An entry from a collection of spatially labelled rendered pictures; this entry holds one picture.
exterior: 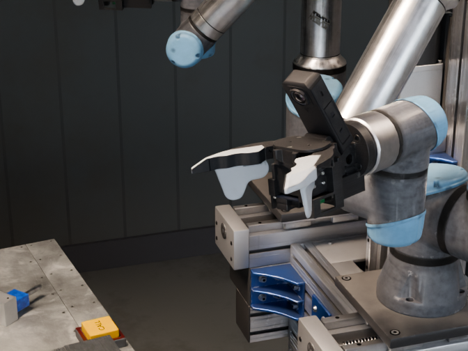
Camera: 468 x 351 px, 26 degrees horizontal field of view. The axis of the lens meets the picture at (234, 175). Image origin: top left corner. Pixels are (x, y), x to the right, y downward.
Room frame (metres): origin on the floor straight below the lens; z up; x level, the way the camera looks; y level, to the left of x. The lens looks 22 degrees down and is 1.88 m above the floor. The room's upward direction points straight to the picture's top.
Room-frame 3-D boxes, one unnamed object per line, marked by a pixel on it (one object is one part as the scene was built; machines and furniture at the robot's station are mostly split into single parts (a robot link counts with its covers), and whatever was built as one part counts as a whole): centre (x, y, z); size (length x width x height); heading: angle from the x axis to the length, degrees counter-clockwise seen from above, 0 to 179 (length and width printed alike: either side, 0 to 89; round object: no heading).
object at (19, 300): (1.88, 0.45, 0.83); 0.13 x 0.05 x 0.05; 147
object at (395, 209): (1.25, -0.20, 1.34); 0.11 x 0.08 x 0.11; 44
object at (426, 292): (1.51, -0.32, 1.09); 0.15 x 0.15 x 0.10
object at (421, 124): (1.23, -0.22, 1.43); 0.11 x 0.08 x 0.09; 134
